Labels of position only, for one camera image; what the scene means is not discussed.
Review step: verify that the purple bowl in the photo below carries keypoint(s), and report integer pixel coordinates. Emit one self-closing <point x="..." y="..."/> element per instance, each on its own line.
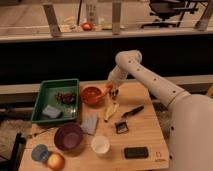
<point x="68" y="136"/>

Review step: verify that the black chair at left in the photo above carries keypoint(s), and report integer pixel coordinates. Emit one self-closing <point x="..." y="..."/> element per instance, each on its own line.
<point x="9" y="164"/>

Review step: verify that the red bowl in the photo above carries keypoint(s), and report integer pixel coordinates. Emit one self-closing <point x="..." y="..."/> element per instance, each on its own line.
<point x="91" y="96"/>

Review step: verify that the dark grape bunch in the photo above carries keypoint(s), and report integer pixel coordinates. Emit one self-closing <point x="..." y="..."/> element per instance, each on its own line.
<point x="65" y="98"/>

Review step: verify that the white cup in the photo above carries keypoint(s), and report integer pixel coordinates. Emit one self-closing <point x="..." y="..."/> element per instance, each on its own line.
<point x="100" y="145"/>

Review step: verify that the blue sponge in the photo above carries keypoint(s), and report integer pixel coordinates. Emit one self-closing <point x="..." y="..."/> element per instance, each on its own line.
<point x="51" y="112"/>

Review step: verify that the black rectangular block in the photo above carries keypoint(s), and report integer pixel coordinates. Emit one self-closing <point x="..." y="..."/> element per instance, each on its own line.
<point x="136" y="152"/>

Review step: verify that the black office chair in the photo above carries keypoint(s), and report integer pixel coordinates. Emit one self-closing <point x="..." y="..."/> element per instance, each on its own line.
<point x="170" y="13"/>

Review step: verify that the black handled knife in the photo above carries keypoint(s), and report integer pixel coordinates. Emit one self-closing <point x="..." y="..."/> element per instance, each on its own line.
<point x="132" y="112"/>

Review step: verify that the green plastic tray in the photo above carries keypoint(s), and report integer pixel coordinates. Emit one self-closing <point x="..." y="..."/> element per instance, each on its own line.
<point x="46" y="96"/>

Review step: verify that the small metal cup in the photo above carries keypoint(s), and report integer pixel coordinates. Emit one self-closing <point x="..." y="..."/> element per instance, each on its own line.
<point x="114" y="94"/>

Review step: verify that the grey folded cloth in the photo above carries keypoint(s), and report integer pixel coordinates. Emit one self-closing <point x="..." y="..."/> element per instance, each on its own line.
<point x="89" y="124"/>

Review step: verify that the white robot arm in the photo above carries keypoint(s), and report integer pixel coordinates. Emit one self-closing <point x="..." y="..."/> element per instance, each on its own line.
<point x="191" y="134"/>

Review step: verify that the red object on shelf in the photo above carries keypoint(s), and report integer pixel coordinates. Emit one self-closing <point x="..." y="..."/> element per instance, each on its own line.
<point x="87" y="26"/>

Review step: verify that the clear robot gripper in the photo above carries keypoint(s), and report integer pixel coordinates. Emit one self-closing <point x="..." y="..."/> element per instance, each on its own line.
<point x="112" y="86"/>

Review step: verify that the blue round lid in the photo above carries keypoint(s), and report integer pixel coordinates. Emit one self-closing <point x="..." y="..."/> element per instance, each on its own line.
<point x="40" y="153"/>

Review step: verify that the red yellow apple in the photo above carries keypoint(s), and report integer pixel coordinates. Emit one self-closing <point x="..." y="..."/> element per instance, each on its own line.
<point x="55" y="161"/>

